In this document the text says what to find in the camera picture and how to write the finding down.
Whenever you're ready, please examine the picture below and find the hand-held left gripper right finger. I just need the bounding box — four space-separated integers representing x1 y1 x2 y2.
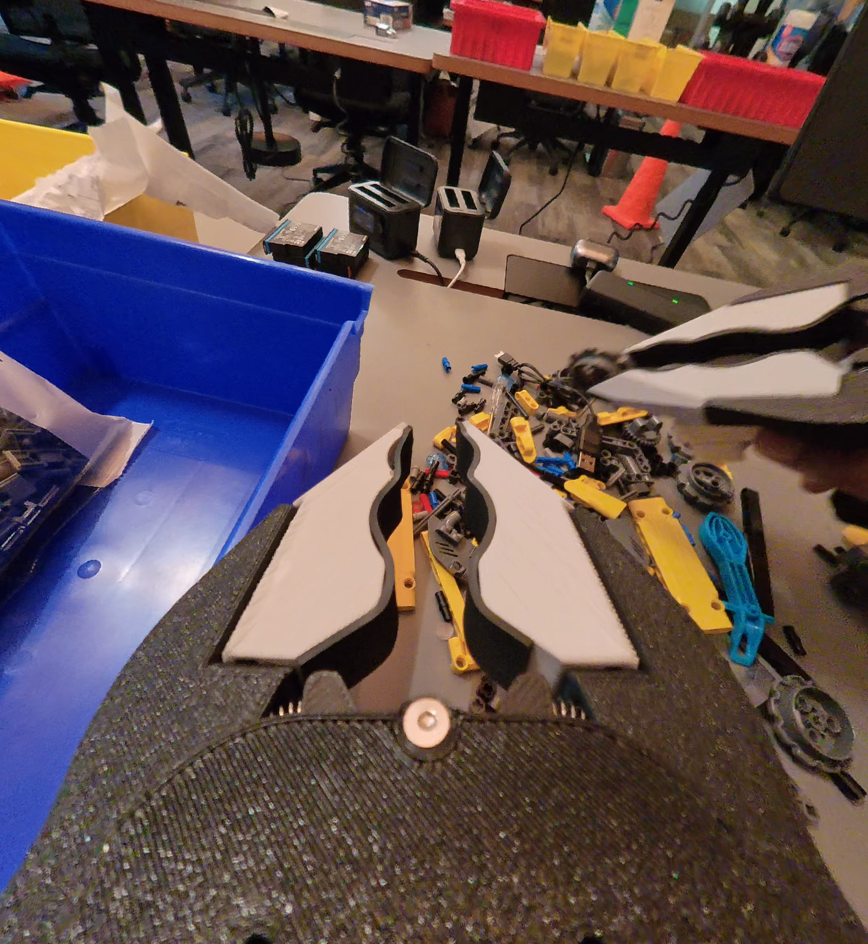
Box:
453 420 641 699

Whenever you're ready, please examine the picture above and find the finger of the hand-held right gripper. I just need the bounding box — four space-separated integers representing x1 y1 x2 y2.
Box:
587 351 853 412
617 280 868 371

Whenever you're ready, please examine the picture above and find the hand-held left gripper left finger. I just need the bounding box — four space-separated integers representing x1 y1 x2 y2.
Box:
221 422 415 690

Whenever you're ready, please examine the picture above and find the pile of toy brick pieces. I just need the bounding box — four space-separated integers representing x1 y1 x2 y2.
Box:
403 350 868 806

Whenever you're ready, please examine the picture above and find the dark grey toothed wheel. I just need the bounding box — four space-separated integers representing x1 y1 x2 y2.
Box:
766 675 857 773

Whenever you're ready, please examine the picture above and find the person's right hand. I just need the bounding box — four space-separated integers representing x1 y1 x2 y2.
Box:
753 428 868 519

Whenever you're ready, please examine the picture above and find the yellow flat brick panel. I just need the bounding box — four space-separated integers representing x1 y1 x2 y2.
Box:
388 483 419 612
629 496 734 636

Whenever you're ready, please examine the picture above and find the black power adapter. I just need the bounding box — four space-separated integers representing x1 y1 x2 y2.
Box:
581 271 713 335

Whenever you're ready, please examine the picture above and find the long black brick beam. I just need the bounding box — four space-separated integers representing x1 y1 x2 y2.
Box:
740 488 776 629

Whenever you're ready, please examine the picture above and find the cyan brick separator tool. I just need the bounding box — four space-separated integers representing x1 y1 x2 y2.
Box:
699 512 776 666

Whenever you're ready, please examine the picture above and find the red plastic bin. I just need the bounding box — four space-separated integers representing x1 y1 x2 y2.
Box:
450 0 547 72
681 50 828 131

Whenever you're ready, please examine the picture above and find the small yellow bin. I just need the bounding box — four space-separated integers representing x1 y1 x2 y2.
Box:
577 29 627 87
543 18 590 79
611 37 665 94
651 46 705 103

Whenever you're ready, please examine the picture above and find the blue plastic storage bin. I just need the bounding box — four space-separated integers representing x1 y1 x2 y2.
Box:
0 195 374 915

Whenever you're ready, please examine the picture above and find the background desk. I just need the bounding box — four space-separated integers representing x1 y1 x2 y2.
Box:
83 0 436 160
432 52 805 268

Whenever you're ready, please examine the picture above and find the black two-slot battery charger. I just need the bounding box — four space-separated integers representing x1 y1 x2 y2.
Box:
434 151 513 261

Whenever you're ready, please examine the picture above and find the clear bag of brick pieces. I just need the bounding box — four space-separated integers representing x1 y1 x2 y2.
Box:
0 328 154 629

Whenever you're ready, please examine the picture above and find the black open-lid battery charger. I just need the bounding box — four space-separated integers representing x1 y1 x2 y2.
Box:
347 136 441 261

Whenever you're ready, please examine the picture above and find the black round stand base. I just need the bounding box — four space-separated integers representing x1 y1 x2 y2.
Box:
235 109 303 178

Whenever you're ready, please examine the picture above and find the yellow plastic bin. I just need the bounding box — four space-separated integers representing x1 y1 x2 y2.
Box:
0 111 200 244

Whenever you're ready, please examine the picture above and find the black office chair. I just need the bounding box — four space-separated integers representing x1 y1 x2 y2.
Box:
0 0 141 128

